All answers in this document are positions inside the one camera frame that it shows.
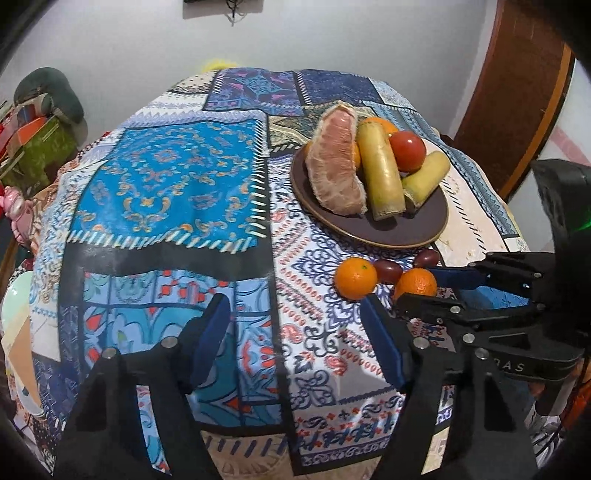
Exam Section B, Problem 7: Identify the yellow sugarcane piece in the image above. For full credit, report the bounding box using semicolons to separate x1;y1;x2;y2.
402;151;451;214
356;121;406;221

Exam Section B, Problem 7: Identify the red tomato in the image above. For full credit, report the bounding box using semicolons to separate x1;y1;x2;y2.
389;131;427;173

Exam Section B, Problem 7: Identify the peeled pink pomelo segment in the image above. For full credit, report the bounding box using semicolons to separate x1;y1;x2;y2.
304;101;368;216

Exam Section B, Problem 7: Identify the small mandarin orange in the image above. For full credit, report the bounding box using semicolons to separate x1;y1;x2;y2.
392;268;438;303
334;257;378;301

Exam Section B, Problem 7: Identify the dark red grape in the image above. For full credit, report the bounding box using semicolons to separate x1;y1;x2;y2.
373;259;404;285
413;249;441;269

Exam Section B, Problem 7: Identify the dark brown round plate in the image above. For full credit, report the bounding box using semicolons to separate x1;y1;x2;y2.
290;151;449;250

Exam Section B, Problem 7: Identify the large orange without sticker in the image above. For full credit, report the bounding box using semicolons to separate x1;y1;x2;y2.
304;141;362;171

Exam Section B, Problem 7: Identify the large orange with sticker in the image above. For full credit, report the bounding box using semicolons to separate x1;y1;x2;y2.
360;117;399;136

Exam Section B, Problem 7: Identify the brown wooden door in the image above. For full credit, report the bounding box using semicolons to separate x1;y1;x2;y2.
454;1;575;199

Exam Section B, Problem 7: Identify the pink plush toy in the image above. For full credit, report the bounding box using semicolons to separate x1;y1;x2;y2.
1;186;34;247

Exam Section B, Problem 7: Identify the blue patchwork bedspread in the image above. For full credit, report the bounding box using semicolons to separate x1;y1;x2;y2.
30;68;526;479

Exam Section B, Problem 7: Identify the green box pile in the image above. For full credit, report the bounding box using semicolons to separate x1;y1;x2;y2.
1;93;78;196

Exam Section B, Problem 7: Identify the yellow round headboard object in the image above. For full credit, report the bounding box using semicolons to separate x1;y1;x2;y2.
200;59;238;73

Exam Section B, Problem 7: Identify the dark green neck pillow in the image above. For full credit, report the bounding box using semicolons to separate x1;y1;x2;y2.
13;67;84;125

